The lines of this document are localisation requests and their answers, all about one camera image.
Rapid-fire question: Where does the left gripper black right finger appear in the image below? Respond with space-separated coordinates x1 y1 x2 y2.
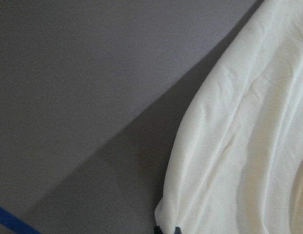
175 227 182 234

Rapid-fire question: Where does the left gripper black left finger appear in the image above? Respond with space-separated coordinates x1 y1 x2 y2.
154 226 162 234

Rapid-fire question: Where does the beige long-sleeve printed shirt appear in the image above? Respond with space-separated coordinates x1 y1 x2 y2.
155 0 303 234

